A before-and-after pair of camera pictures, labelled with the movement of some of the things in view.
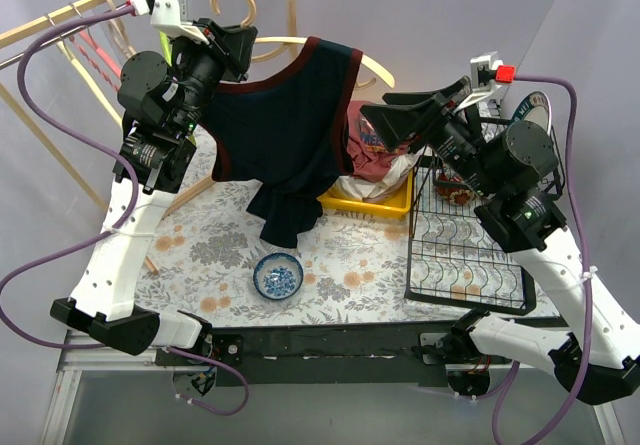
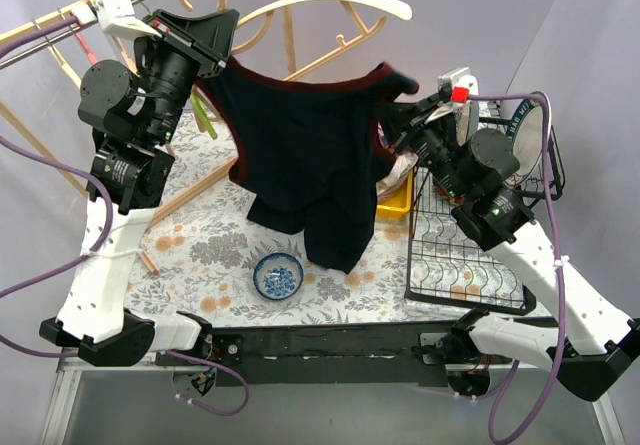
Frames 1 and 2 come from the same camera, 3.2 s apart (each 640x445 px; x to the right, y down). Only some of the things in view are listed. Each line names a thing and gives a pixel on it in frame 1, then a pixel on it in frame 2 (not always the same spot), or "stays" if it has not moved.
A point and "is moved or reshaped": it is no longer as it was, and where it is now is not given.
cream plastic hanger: x=90 y=82 -> x=65 y=66
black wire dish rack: x=456 y=259 stays
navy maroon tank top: x=286 y=135 is moved or reshaped
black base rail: x=348 y=355 stays
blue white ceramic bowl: x=278 y=276 stays
